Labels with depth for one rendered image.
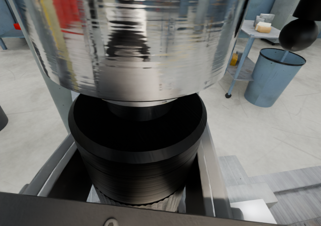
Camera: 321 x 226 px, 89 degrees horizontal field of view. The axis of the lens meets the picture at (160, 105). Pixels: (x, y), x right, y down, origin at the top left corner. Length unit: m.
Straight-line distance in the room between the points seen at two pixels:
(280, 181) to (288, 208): 0.06
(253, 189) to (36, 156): 1.69
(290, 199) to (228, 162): 0.18
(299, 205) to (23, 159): 1.81
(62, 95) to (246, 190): 0.49
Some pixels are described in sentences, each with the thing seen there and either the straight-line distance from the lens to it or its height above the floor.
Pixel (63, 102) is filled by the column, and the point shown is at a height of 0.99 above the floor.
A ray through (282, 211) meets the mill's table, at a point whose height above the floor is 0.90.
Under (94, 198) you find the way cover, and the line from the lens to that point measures 0.51.
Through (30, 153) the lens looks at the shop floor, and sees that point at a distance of 1.88.
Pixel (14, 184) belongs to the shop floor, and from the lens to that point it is 1.75.
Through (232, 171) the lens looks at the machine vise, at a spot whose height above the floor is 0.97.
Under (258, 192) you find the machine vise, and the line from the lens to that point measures 0.36.
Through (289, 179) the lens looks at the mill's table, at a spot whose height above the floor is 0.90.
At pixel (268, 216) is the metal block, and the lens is 0.32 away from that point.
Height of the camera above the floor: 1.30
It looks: 39 degrees down
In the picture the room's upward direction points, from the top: 4 degrees clockwise
